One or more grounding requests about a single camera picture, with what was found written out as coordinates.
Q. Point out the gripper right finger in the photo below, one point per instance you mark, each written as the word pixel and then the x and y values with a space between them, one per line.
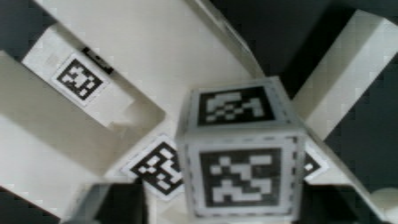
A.
pixel 332 206

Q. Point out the white U-shaped obstacle frame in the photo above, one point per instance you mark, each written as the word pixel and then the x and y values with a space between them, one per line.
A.
pixel 355 59

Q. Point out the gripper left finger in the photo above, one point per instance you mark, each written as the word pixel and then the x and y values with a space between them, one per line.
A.
pixel 112 205

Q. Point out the white chair leg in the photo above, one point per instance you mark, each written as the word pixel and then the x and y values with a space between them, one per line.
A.
pixel 154 167
pixel 240 146

